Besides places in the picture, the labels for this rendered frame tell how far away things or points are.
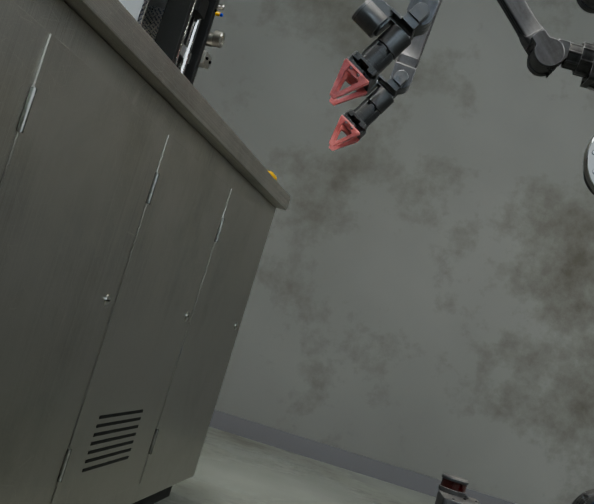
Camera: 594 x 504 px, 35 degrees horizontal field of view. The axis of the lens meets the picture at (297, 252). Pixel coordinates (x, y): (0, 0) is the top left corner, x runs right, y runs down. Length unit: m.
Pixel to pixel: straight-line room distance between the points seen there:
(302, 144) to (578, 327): 1.54
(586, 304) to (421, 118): 1.16
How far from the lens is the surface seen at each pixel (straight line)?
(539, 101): 4.64
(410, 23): 2.00
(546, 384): 4.52
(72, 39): 1.22
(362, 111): 2.47
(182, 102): 1.55
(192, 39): 2.05
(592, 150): 2.21
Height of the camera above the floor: 0.57
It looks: 4 degrees up
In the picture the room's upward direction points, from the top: 17 degrees clockwise
